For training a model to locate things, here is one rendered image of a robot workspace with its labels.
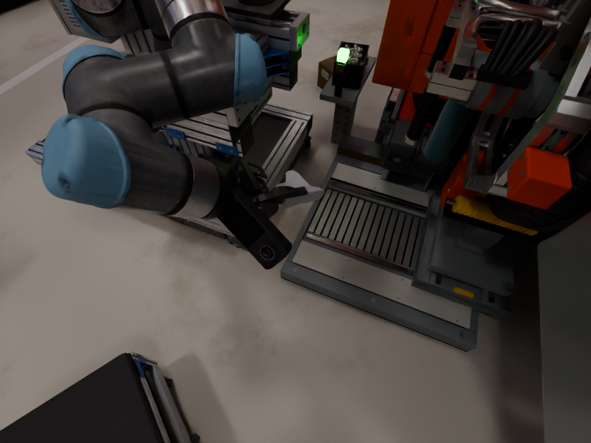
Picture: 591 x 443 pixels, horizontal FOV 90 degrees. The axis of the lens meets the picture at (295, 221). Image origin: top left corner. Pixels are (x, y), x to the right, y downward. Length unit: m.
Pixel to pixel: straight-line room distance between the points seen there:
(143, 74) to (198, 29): 0.08
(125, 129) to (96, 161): 0.05
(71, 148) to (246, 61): 0.20
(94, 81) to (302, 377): 1.16
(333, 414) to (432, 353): 0.46
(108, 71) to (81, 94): 0.04
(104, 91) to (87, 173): 0.10
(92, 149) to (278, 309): 1.15
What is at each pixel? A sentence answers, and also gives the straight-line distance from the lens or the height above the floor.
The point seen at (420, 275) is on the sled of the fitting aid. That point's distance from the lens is 1.35.
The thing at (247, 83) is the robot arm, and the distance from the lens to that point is 0.38.
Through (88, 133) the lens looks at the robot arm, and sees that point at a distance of 0.30.
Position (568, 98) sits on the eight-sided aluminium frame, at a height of 0.98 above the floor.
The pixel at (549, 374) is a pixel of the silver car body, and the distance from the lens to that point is 0.66.
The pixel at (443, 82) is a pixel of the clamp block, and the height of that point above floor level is 0.93.
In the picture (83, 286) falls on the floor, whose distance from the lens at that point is 1.69.
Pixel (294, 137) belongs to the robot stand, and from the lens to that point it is 1.65.
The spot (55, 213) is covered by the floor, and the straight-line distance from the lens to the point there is 2.03.
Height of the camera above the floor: 1.29
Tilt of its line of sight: 57 degrees down
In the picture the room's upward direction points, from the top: straight up
